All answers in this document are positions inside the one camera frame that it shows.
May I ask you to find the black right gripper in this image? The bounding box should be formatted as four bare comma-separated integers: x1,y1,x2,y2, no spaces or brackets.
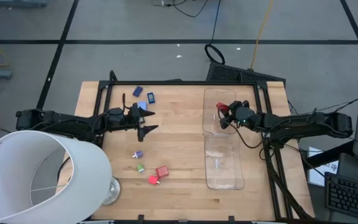
219,100,258,130

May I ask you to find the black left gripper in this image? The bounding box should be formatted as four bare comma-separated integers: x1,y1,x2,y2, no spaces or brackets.
124,103,159,143

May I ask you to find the red square charger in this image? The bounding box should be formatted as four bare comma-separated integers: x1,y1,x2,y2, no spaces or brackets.
216,102,230,114
155,166,170,179

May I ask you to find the clear plastic tray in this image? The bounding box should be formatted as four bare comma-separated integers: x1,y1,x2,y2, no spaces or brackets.
204,133,246,191
202,87,238,136

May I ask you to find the black mesh panel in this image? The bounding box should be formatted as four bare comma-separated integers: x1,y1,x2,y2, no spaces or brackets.
206,61,287,85

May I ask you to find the white lampshade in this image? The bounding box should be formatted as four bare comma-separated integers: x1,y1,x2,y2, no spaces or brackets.
0,129,113,224

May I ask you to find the glass lamp base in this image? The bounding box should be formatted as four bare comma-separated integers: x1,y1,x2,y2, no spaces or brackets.
102,176,122,206

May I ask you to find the black stand leg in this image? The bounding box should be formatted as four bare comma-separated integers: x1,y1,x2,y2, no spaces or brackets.
303,139,354,170

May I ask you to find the white paper sheet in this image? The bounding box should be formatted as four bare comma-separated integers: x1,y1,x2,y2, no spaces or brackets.
308,146,339,187

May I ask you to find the dark grey case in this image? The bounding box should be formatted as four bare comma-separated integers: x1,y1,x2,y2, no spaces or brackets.
336,152,358,187

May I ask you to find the black keyboard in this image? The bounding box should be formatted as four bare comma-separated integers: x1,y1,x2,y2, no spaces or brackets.
324,172,358,222

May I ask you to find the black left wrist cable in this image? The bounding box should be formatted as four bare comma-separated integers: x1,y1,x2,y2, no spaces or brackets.
121,92,133,110

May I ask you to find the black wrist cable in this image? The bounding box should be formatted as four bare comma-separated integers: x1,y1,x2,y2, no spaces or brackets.
121,92,133,110
218,108,264,149

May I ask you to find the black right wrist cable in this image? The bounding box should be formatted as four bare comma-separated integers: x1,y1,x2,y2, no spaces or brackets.
218,108,264,149

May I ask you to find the black aluminium table frame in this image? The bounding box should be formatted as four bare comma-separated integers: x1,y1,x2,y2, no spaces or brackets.
92,70,316,223

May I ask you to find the black coiled cable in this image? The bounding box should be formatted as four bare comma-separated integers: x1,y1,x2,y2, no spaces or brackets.
204,0,227,65

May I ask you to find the black floor cable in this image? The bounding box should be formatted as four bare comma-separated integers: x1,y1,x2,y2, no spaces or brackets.
152,0,210,18

